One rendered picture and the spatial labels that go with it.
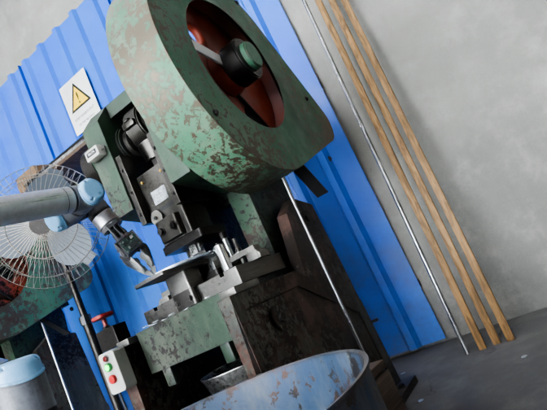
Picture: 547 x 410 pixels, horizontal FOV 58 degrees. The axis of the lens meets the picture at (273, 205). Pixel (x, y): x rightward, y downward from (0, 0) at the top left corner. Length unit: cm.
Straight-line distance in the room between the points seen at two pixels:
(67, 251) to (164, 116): 123
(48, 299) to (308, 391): 246
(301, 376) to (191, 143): 93
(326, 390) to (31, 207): 97
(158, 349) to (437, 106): 177
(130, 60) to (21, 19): 324
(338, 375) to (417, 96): 220
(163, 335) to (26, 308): 136
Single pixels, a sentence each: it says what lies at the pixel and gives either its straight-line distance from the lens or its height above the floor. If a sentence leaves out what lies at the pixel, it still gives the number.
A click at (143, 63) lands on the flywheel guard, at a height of 129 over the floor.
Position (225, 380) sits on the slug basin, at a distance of 172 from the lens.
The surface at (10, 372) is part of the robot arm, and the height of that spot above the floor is 65.
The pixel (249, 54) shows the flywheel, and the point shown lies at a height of 132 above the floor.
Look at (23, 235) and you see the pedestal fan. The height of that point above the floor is 129.
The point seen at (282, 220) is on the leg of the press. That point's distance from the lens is 195.
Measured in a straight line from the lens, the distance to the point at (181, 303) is 172.
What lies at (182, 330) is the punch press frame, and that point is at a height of 59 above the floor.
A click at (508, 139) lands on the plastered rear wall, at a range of 263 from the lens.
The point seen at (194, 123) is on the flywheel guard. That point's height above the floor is 110.
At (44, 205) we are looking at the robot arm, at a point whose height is 103.
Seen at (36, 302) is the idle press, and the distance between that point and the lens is 300.
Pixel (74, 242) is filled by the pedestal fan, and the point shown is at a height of 118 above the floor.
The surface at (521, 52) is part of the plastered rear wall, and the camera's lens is 268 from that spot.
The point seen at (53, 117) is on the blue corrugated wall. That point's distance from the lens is 425.
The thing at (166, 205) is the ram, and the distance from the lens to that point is 183.
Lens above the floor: 57
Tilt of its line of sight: 9 degrees up
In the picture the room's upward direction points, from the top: 25 degrees counter-clockwise
